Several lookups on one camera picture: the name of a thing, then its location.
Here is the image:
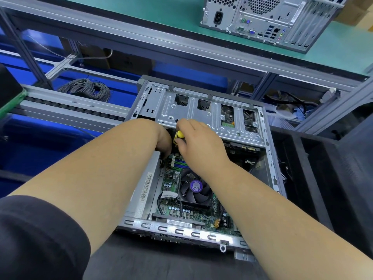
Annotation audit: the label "silver backed desktop computer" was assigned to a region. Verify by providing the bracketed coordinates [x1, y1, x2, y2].
[200, 0, 349, 54]

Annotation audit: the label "black foam tray with boards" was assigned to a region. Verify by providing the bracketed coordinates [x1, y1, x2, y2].
[0, 64, 29, 120]

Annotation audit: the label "grey computer case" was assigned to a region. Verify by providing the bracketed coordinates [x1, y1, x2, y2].
[117, 74, 286, 263]

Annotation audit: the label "white plastic bags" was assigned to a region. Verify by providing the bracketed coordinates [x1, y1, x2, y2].
[262, 93, 318, 123]

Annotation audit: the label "green motherboard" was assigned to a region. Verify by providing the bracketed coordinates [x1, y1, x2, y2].
[153, 151, 248, 234]

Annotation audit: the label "dark metal frame leg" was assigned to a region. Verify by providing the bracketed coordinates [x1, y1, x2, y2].
[0, 5, 54, 89]

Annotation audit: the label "person's left forearm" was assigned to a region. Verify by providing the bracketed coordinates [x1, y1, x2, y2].
[12, 119, 167, 254]

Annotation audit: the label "aluminium frame post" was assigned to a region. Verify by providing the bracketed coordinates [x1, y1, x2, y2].
[294, 75, 373, 137]

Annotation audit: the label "empty black foam tray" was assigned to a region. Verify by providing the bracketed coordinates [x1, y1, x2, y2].
[271, 126, 373, 260]

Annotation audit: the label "person's black left sleeve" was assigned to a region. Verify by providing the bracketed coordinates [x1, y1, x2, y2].
[0, 195, 92, 280]

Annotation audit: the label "person's right forearm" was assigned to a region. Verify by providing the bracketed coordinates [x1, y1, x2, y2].
[213, 163, 373, 280]

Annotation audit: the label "grey roller conveyor rail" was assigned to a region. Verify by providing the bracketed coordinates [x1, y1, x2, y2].
[12, 84, 132, 133]

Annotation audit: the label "green upper shelf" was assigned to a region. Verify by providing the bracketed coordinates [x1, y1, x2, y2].
[0, 0, 373, 85]

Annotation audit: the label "person's right hand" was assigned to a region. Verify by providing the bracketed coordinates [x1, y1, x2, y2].
[174, 118, 231, 179]

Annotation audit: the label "person's left hand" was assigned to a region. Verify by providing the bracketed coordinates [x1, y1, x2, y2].
[143, 118, 173, 158]

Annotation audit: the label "silver power supply unit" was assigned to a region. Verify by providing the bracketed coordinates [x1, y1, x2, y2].
[124, 151, 161, 219]

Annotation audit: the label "grey coiled cable bundle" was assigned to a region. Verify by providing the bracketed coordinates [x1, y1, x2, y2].
[57, 79, 112, 103]

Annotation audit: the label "stack of cardboard boxes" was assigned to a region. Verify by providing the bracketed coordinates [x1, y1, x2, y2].
[337, 0, 373, 31]

